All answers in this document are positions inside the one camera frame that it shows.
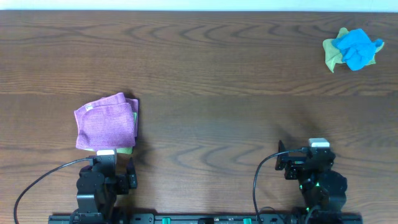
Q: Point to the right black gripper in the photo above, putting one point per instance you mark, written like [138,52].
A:
[295,164]

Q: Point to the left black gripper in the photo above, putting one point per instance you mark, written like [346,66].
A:
[125,180]

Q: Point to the blue microfiber cloth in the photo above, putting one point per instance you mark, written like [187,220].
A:
[357,49]

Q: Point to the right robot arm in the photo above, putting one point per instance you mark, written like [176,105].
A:
[323,190]

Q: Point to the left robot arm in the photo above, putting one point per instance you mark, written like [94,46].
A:
[97,189]

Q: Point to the folded green cloth under purple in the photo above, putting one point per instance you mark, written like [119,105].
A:
[108,131]

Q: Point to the crumpled green cloth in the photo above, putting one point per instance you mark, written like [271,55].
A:
[332,55]

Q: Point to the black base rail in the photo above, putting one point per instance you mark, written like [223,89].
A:
[266,218]

